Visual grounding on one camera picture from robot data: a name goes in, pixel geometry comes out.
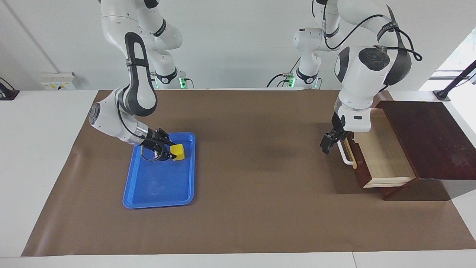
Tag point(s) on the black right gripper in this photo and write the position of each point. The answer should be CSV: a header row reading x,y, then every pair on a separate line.
x,y
154,143

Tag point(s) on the wooden drawer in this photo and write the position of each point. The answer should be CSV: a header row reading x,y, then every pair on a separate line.
x,y
386,160

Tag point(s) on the black stand with base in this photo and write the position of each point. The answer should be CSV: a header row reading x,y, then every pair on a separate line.
x,y
441,95

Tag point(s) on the blue plastic tray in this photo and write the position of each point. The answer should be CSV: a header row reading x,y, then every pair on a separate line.
x,y
160,182

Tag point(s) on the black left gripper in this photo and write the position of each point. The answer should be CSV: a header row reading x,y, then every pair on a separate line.
x,y
337,132

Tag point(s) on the yellow cube block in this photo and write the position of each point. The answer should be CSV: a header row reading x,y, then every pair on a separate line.
x,y
179,150

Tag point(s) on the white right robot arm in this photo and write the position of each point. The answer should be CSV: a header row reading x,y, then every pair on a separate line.
x,y
111,119

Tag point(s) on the black clamp mount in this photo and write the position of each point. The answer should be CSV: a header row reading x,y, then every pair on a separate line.
x,y
7,93

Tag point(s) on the white wall outlet box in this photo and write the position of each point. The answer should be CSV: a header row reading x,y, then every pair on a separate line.
x,y
55,83

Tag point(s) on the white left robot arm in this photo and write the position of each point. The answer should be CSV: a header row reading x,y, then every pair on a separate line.
x,y
362,85

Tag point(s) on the dark wooden cabinet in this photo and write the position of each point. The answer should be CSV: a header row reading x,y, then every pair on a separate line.
x,y
427,141

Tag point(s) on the brown table mat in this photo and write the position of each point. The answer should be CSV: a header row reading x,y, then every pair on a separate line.
x,y
260,204

